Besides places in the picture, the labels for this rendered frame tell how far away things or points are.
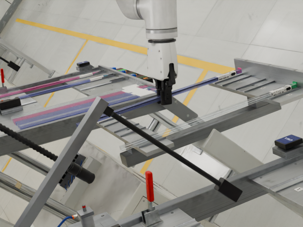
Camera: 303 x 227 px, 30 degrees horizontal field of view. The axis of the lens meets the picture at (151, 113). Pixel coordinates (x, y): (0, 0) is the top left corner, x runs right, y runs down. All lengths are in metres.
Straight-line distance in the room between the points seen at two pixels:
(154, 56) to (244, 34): 1.80
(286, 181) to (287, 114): 1.43
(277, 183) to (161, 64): 0.46
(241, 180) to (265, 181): 0.05
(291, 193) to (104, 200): 1.11
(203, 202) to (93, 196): 1.09
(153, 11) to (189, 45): 2.19
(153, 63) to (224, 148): 0.30
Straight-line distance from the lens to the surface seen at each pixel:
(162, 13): 1.46
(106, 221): 1.05
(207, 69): 3.32
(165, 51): 1.46
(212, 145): 1.50
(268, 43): 3.05
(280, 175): 1.25
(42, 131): 1.84
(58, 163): 0.78
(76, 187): 2.31
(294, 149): 1.31
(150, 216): 1.12
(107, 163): 2.28
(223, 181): 0.91
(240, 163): 1.57
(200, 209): 1.21
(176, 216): 1.14
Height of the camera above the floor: 1.65
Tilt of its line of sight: 28 degrees down
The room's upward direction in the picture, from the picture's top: 56 degrees counter-clockwise
